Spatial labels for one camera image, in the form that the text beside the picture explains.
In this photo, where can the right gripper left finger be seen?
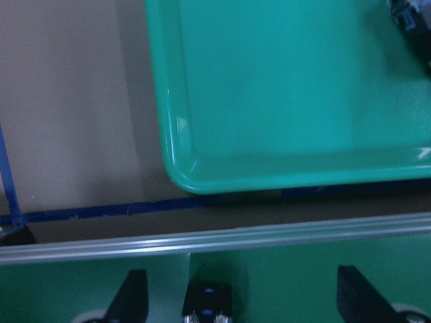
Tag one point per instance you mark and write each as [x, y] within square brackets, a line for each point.
[131, 303]

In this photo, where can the green push button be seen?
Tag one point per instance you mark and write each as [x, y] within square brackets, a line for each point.
[208, 302]

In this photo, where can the green plastic tray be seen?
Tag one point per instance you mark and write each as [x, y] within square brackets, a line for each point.
[256, 95]

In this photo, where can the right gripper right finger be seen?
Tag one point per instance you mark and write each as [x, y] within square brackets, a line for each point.
[358, 300]

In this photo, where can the green conveyor belt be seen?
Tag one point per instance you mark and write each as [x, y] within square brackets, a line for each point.
[278, 273]

